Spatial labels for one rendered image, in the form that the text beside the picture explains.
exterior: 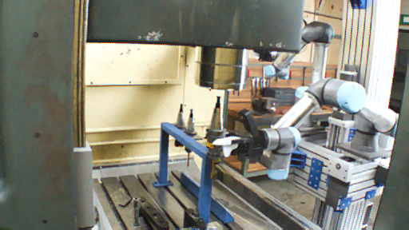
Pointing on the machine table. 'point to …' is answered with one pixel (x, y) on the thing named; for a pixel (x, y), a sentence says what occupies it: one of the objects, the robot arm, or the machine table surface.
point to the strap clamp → (193, 219)
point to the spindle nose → (220, 69)
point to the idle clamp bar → (152, 215)
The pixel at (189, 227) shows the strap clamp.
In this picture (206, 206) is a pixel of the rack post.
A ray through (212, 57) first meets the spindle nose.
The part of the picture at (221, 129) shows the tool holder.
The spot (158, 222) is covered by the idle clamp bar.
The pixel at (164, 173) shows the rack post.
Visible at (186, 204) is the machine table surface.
